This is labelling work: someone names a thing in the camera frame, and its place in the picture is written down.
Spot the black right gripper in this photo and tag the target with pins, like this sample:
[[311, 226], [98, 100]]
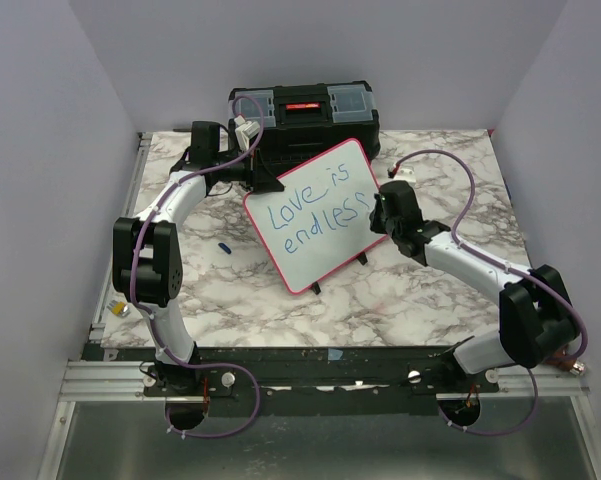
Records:
[[374, 224]]

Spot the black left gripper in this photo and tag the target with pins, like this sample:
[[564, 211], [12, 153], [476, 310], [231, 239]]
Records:
[[258, 176]]

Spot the pink framed whiteboard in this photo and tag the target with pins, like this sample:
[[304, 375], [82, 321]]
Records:
[[321, 220]]

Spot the blue marker cap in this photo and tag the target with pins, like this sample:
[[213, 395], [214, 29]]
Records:
[[225, 248]]

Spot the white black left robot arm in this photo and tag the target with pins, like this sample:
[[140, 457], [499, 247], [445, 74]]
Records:
[[147, 265]]

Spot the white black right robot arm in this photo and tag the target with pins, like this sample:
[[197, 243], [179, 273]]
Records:
[[535, 313]]

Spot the black front right board stand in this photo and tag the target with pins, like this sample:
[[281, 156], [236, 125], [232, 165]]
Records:
[[363, 258]]

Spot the black plastic toolbox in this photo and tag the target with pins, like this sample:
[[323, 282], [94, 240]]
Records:
[[303, 121]]

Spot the blue tape piece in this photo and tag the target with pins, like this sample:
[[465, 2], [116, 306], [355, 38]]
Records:
[[334, 354]]

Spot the yellow silver small part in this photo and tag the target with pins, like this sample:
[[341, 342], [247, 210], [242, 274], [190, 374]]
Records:
[[118, 308]]

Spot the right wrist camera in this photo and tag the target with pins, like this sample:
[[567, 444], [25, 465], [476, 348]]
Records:
[[403, 173]]

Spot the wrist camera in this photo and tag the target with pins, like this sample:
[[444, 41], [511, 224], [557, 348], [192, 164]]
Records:
[[245, 130], [403, 173]]

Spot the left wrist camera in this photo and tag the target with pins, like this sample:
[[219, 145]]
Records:
[[245, 130]]

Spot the aluminium frame rail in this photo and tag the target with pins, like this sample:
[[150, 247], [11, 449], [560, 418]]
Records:
[[121, 242]]

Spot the black mounting rail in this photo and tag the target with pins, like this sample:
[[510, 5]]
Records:
[[282, 381]]

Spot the red brown cable connector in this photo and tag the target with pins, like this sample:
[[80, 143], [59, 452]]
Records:
[[574, 366]]

